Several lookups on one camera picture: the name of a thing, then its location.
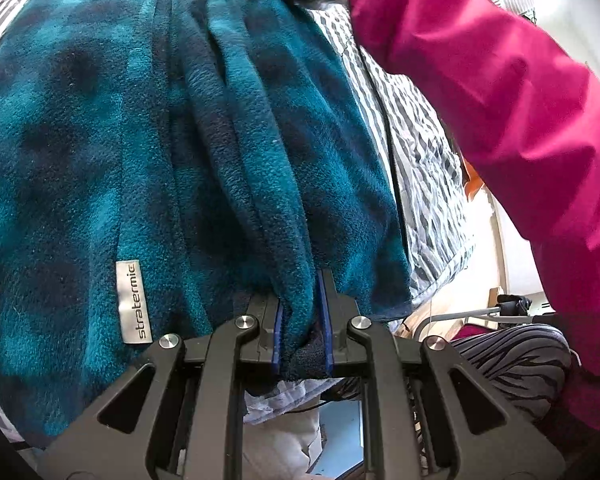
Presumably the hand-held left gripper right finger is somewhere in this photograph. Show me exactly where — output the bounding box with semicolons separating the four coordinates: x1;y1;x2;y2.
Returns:
316;269;566;480

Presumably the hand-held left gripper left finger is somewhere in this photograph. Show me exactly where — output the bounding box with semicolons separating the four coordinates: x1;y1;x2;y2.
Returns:
40;292;286;480

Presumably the teal plaid fleece blanket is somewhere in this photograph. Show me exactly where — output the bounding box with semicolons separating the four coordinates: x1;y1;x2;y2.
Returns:
0;0;414;452

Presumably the white cloth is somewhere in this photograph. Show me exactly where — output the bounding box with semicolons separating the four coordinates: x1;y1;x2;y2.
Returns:
242;407;323;478

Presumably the grey white striped quilt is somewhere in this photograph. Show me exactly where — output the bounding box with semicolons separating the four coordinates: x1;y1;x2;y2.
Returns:
0;0;477;453

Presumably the small black gadget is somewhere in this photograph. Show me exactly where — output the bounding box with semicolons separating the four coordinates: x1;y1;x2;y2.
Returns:
496;294;535;317

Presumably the person's leg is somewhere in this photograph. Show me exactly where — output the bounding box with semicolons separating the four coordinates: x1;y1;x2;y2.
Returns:
330;324;574;424

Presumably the orange cloth covered table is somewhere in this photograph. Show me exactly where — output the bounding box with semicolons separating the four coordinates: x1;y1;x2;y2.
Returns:
461;159;482;202

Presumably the green striped hanging towel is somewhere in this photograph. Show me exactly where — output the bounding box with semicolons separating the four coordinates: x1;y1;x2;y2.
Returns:
489;0;534;17

